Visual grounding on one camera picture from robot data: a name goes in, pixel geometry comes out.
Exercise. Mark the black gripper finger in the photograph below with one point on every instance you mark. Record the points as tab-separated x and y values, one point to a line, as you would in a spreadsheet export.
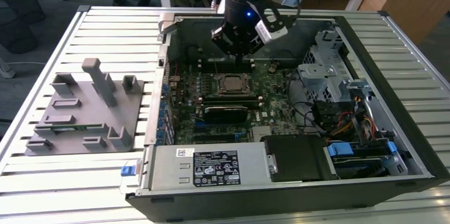
252	44
223	38

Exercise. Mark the silver CPU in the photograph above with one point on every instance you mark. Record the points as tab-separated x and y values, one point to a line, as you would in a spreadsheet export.
235	82

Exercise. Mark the black RAM slot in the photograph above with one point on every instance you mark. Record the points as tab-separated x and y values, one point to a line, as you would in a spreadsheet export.
224	61
231	106
224	69
231	98
224	66
231	101

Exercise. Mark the round coin battery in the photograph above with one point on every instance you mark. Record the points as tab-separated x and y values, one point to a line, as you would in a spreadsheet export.
271	68

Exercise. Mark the green motherboard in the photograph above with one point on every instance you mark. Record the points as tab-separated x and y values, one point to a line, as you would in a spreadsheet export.
277	97

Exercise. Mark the silver drive cage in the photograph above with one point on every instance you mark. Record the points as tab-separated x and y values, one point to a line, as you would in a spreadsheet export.
316	73

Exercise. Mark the black graphics card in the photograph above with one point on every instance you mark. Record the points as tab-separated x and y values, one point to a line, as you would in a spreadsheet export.
224	114

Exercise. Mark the blue expansion card latch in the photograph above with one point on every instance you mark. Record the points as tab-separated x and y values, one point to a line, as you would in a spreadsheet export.
163	106
161	115
160	135
160	125

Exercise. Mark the silver chipset heat sink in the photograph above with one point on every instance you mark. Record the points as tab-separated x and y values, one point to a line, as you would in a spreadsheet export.
261	132

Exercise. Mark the black expansion slot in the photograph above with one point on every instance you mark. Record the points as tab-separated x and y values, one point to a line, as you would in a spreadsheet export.
213	137

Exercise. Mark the blue disk carrier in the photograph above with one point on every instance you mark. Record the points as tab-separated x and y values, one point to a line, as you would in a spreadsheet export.
339	150

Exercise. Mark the grey parts rack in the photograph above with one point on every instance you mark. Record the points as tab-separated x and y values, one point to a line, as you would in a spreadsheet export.
84	108

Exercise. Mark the wooden cabinet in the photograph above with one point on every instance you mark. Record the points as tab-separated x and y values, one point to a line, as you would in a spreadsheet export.
414	2

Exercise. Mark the green RAM stick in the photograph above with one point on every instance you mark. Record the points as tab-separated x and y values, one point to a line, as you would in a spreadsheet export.
78	127

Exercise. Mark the silver power supply unit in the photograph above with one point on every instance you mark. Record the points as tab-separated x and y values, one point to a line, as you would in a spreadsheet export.
164	171

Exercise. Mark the black hard disk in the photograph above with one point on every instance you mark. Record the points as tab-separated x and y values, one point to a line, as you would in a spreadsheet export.
358	168

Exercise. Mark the blue drive latch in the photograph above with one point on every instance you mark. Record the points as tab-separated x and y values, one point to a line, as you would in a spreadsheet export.
391	151

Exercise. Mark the blue case latch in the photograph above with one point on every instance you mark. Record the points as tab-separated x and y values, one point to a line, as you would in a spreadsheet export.
127	170

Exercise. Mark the black mesh waste bin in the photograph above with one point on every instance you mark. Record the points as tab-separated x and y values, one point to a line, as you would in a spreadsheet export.
25	5
17	34

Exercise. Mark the black PC case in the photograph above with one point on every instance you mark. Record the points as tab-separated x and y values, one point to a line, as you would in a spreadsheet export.
245	205

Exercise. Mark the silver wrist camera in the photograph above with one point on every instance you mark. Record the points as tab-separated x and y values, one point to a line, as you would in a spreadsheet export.
272	35

